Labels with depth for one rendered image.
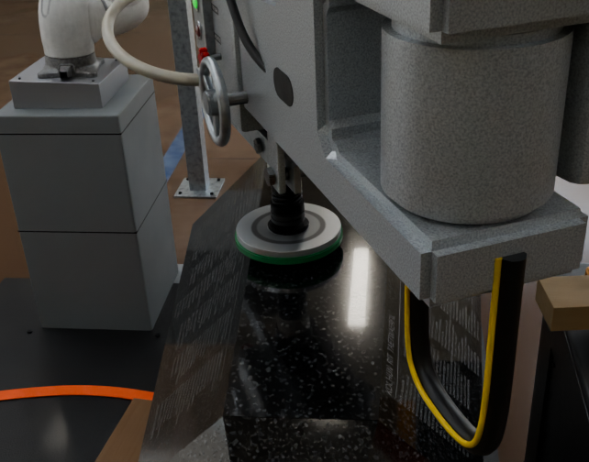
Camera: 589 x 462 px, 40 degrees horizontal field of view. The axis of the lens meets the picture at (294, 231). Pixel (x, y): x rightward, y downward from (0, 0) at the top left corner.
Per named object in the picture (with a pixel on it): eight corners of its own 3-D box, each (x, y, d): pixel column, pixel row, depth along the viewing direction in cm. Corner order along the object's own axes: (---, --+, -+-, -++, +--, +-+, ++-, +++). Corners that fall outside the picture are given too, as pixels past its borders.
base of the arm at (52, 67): (33, 82, 243) (30, 64, 241) (49, 62, 263) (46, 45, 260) (94, 81, 244) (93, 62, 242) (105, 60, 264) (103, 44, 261)
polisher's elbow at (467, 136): (477, 142, 102) (488, -17, 92) (591, 200, 87) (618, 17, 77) (348, 177, 95) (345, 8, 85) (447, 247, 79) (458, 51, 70)
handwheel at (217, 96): (280, 150, 133) (274, 62, 126) (221, 161, 130) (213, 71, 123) (253, 121, 146) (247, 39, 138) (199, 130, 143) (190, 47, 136)
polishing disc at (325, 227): (348, 252, 155) (348, 247, 155) (238, 261, 154) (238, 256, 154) (333, 203, 174) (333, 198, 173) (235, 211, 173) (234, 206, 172)
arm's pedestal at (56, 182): (22, 339, 279) (-33, 121, 240) (72, 264, 322) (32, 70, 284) (162, 343, 273) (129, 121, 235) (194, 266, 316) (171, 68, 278)
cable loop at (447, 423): (506, 482, 98) (532, 258, 83) (482, 489, 97) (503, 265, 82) (419, 371, 117) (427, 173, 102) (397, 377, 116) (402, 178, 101)
